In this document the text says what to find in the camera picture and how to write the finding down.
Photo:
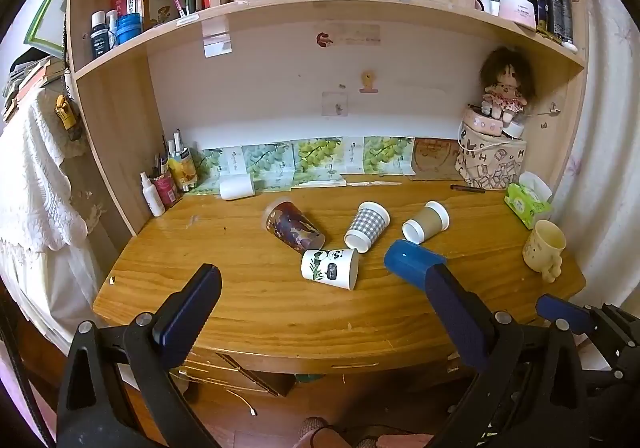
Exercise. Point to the white lace cloth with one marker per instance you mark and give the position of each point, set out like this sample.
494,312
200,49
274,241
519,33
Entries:
47,263

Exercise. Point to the dark red printed plastic cup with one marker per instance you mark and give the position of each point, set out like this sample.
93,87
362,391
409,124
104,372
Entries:
285,221

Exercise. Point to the blue plastic cup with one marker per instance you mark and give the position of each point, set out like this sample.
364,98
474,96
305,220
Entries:
410,262

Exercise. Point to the white spray bottle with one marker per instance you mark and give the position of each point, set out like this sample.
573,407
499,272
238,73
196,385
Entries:
151,196

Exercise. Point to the blue jar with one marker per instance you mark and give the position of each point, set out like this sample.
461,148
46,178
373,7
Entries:
128,26

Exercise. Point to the grey checkered paper cup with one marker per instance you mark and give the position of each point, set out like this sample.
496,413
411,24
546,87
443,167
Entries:
370,221

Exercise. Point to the white panda paper cup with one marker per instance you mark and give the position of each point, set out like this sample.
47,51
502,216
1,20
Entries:
335,268

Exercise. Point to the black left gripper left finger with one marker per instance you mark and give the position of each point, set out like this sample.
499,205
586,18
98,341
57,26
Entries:
94,409

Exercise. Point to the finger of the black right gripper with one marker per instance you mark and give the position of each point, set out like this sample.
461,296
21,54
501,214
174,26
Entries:
529,390

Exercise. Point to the dark blue bottle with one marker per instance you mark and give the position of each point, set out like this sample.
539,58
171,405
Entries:
100,35

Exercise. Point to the grape pattern paper strip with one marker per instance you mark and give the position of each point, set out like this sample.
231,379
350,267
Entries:
324,161

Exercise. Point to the brown white-rimmed paper cup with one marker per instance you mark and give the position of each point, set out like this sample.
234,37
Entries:
431,220

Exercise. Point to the cream ceramic mug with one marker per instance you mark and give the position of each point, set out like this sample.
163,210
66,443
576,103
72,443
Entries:
543,249

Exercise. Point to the pink round box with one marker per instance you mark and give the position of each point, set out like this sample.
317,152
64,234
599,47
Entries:
482,124

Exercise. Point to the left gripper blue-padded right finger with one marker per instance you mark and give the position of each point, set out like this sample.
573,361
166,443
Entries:
553,309

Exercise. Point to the white paper roll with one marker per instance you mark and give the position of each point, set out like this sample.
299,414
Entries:
236,186

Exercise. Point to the red pen holder can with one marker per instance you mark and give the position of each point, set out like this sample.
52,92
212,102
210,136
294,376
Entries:
167,189

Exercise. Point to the black pen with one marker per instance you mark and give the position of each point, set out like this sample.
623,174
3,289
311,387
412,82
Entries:
468,189

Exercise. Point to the brown-haired rag doll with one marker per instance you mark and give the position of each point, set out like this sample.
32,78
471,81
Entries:
508,85

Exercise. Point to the patterned fabric pouch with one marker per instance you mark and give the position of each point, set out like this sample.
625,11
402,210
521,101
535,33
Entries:
489,162

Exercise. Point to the green tissue pack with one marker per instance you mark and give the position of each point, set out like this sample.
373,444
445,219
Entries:
529,199

